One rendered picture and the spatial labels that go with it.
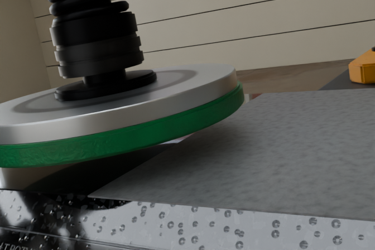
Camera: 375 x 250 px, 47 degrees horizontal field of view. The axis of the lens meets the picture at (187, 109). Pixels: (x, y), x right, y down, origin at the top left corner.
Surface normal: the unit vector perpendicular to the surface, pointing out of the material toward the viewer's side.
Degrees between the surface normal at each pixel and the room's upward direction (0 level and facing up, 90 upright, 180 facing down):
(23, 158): 90
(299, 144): 0
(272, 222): 45
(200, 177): 0
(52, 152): 90
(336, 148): 0
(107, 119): 90
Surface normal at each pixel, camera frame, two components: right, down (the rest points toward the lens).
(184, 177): -0.18, -0.96
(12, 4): 0.87, -0.05
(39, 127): -0.23, 0.24
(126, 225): -0.47, -0.50
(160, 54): -0.47, 0.25
